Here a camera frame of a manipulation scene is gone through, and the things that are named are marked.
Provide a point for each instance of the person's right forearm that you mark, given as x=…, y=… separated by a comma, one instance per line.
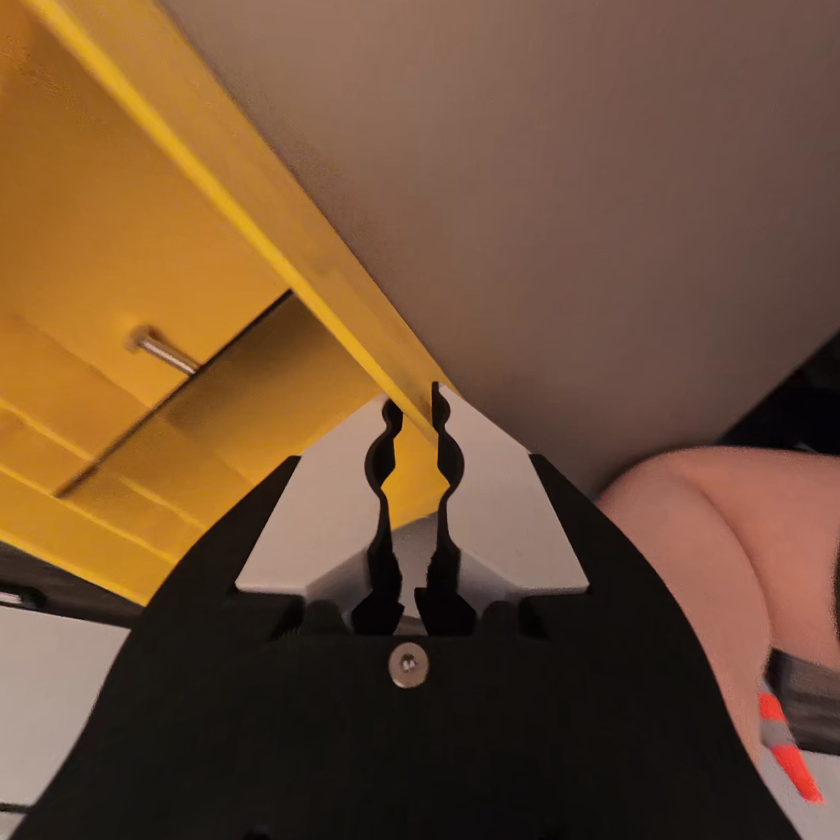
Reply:
x=722, y=525

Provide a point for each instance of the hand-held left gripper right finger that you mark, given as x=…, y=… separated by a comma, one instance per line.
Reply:
x=512, y=525

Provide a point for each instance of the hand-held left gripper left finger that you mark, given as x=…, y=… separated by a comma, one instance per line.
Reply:
x=308, y=525

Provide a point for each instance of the steel hex bolt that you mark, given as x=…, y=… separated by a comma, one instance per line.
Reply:
x=164, y=351

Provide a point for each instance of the yellow divided plastic bin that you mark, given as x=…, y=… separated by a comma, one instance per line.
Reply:
x=131, y=197

